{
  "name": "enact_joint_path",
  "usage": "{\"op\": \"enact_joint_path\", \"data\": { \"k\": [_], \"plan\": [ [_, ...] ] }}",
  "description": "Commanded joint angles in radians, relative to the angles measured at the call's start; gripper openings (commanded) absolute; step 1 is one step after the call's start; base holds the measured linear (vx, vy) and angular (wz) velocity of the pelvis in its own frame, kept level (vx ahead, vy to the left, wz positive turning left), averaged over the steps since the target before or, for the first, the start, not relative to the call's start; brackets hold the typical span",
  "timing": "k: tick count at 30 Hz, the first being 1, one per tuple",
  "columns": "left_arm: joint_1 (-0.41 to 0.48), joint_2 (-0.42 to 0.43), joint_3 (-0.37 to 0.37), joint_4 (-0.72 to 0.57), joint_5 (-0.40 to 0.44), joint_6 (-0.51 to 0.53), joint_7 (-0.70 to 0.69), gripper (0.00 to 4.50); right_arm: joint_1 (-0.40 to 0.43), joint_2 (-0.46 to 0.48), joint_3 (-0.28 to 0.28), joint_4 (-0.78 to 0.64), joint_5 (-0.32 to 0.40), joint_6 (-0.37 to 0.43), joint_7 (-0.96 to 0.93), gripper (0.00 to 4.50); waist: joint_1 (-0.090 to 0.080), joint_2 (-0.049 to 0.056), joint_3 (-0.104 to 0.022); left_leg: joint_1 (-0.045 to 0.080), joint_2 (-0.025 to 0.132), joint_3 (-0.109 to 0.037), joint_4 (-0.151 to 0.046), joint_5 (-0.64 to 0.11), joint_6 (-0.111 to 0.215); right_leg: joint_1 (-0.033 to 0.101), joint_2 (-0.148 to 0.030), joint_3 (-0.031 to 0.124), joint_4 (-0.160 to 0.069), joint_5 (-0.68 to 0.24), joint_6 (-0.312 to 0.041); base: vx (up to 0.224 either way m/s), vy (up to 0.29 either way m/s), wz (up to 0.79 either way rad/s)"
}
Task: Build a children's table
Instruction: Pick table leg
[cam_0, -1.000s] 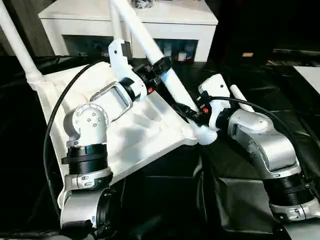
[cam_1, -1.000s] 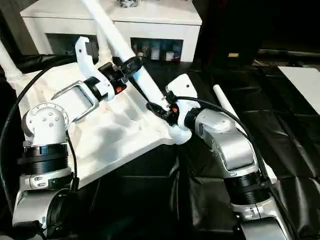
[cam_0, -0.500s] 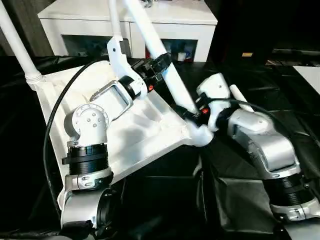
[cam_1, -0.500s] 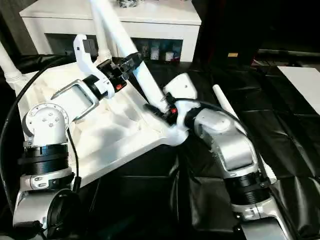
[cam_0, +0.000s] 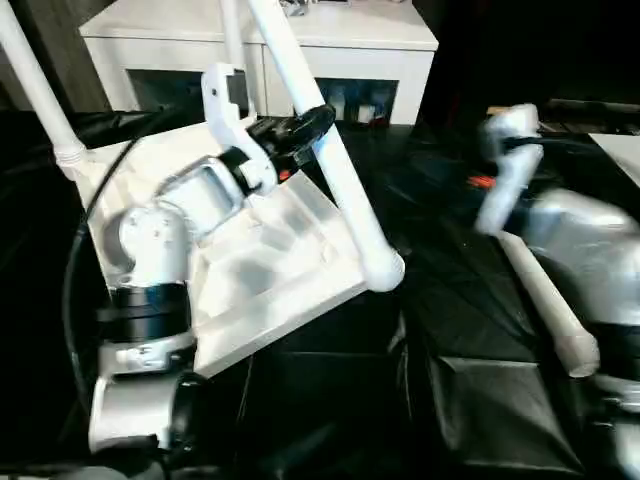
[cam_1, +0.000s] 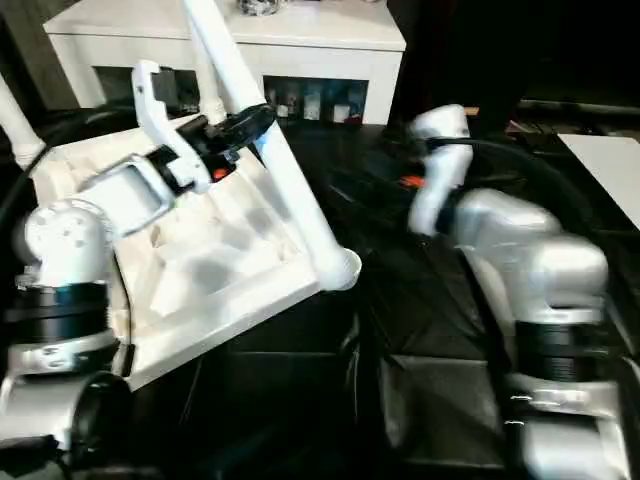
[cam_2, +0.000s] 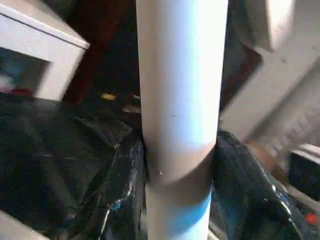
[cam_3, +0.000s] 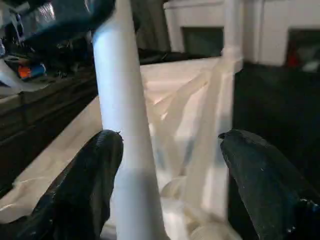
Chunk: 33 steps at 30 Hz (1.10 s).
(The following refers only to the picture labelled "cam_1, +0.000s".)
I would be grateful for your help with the white plastic table leg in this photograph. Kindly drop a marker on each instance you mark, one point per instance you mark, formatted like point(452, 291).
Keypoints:
point(295, 200)
point(20, 130)
point(207, 85)

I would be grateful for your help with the white plastic table top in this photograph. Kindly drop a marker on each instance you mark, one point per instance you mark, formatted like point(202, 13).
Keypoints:
point(225, 280)

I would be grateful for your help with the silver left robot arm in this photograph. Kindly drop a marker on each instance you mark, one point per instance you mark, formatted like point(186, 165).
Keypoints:
point(65, 235)

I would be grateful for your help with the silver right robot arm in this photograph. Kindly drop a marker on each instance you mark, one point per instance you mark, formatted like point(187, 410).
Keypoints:
point(550, 260)

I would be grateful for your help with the small yellow tag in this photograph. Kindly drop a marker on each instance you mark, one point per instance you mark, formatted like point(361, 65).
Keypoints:
point(470, 110)

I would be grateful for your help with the white cabinet with glass doors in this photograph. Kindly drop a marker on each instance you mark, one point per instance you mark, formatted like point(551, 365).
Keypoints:
point(325, 60)

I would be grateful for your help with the dark bag of items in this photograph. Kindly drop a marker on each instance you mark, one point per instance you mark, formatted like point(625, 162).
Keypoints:
point(260, 6)

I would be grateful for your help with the black bar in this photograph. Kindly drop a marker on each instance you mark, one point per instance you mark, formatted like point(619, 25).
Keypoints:
point(575, 107)

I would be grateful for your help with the white board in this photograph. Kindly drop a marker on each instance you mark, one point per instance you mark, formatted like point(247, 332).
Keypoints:
point(610, 165)

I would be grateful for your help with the grey curtain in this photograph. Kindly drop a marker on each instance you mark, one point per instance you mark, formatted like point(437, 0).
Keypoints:
point(25, 50)

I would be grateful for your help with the black mat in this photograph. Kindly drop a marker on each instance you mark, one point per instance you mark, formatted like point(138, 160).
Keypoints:
point(300, 400)

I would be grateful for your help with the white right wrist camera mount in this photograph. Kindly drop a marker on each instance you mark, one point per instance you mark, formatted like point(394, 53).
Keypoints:
point(440, 160)

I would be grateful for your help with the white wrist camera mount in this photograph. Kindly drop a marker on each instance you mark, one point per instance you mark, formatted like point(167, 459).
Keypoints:
point(440, 160)
point(150, 110)

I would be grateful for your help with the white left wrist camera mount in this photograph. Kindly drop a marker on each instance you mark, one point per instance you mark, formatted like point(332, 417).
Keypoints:
point(150, 110)

